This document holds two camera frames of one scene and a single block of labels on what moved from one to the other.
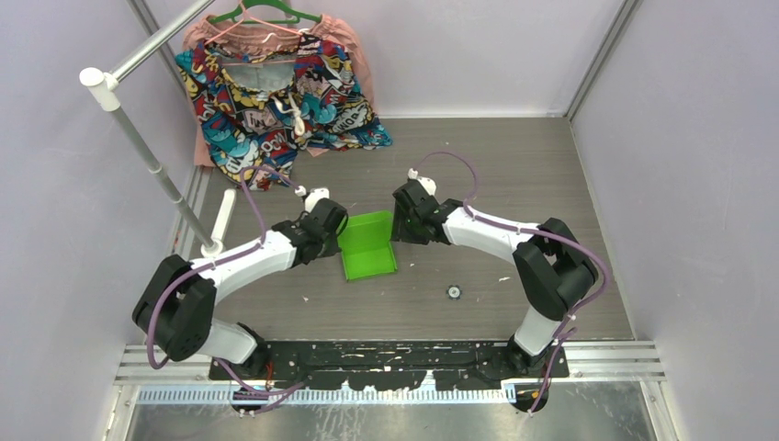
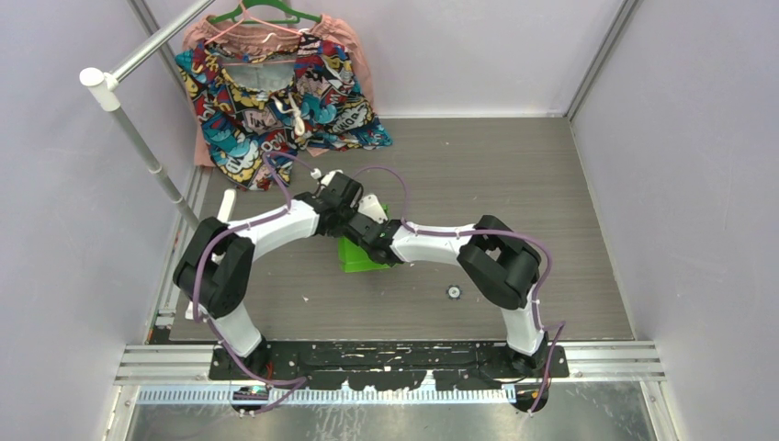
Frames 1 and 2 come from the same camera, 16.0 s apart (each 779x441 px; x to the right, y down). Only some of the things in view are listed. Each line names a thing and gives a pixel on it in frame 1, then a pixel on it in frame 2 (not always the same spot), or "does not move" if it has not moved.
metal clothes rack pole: x=103 y=93 does not move
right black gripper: x=400 y=231 to x=382 y=225
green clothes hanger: x=230 y=16 does not move
